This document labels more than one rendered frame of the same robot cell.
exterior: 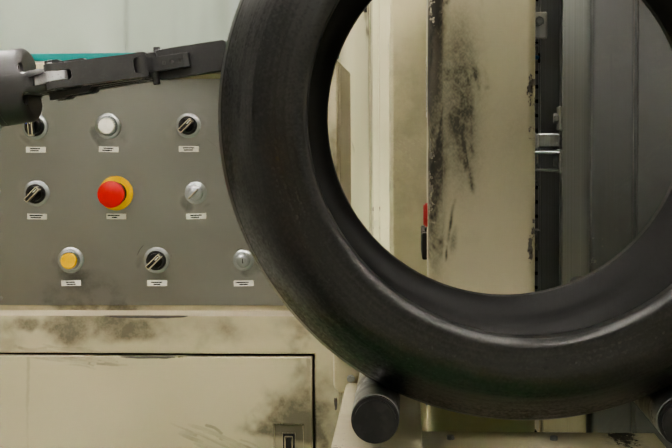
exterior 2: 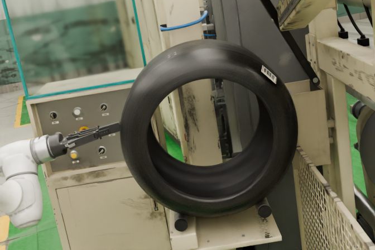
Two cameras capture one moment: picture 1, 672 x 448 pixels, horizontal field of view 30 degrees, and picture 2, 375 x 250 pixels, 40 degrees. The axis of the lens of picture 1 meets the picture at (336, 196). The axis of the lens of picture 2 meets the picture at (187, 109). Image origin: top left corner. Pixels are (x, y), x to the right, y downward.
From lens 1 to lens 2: 0.65 m
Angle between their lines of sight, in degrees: 12
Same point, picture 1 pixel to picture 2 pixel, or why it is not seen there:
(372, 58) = (155, 8)
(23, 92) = (62, 149)
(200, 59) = (112, 129)
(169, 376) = (113, 186)
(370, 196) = not seen: hidden behind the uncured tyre
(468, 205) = (198, 136)
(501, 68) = (201, 94)
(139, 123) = (87, 109)
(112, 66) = (87, 138)
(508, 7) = not seen: hidden behind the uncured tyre
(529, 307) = (220, 169)
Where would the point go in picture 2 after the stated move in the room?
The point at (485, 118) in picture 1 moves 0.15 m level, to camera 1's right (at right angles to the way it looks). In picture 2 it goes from (198, 110) to (237, 103)
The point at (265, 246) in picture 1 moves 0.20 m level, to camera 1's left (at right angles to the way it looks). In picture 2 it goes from (142, 185) to (81, 196)
